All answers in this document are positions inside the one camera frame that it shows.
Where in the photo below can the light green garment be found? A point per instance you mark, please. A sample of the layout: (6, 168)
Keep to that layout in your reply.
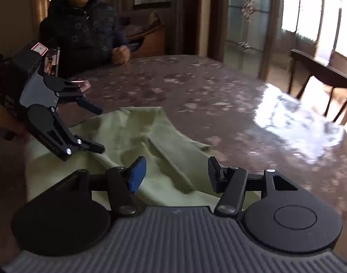
(176, 165)

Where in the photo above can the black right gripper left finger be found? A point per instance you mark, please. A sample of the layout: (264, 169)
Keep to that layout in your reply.
(120, 183)

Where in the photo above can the seated person's fist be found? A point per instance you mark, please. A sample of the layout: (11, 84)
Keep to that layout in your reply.
(120, 55)

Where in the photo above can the seated person in dark jacket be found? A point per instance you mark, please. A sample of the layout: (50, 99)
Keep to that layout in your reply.
(85, 31)

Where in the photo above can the operator left hand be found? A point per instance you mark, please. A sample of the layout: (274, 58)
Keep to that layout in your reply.
(9, 122)

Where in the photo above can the pink object under phone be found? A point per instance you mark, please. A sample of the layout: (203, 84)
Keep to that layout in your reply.
(82, 85)

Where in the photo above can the smartphone with lit screen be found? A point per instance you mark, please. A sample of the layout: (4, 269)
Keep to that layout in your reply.
(51, 62)

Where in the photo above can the dark wooden chair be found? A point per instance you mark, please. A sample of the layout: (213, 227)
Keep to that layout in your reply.
(328, 76)

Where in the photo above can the wooden armchair behind table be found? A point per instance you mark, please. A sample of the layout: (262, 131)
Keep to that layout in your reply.
(147, 42)

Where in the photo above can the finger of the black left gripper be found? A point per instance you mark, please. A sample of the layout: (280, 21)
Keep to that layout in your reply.
(47, 127)
(69, 92)

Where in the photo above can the glass door with ornaments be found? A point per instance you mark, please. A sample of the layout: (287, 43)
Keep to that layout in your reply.
(256, 36)

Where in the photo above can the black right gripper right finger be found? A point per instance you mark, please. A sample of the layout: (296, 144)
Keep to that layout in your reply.
(238, 188)

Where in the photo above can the floral plastic tablecloth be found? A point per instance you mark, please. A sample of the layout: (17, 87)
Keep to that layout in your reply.
(247, 123)

